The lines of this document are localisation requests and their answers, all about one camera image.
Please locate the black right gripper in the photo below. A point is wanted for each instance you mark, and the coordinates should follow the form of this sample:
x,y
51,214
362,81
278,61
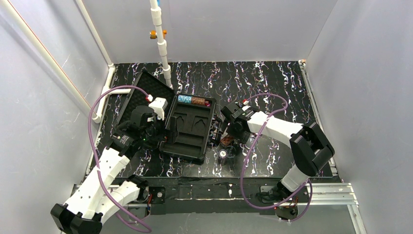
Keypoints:
x,y
222,126

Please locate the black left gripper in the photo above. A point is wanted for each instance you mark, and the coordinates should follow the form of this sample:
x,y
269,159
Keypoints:
x,y
159,128

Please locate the orange black poker chip stack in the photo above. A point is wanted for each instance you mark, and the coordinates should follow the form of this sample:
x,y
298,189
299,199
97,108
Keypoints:
x,y
227,140

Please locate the black poker set case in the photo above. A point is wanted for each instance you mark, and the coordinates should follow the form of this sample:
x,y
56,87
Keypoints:
x,y
194,122

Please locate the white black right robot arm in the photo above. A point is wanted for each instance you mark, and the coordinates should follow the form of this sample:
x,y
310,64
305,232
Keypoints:
x,y
309,145

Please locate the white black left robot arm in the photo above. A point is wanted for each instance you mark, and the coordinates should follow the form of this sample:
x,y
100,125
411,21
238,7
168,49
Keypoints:
x,y
93,203

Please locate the clear acrylic blind button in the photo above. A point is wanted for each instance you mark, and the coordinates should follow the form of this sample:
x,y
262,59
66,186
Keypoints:
x,y
231,151

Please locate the blue poker chip stack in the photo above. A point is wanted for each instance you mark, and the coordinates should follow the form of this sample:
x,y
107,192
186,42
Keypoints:
x,y
184,99

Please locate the brown poker chip stack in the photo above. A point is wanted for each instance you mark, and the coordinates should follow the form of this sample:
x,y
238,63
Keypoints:
x,y
198,101

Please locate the white pvc pipe pole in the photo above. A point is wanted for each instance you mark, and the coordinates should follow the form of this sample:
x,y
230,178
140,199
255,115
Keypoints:
x,y
156,15

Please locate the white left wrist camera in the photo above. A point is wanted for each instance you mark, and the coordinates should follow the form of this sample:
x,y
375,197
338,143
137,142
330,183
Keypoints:
x,y
159,106

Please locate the white pipe frame left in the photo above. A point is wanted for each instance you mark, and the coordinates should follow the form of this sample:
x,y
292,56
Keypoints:
x,y
51,68

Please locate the aluminium rail frame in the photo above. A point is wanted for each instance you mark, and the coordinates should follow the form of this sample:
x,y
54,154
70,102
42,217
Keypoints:
x,y
211,188

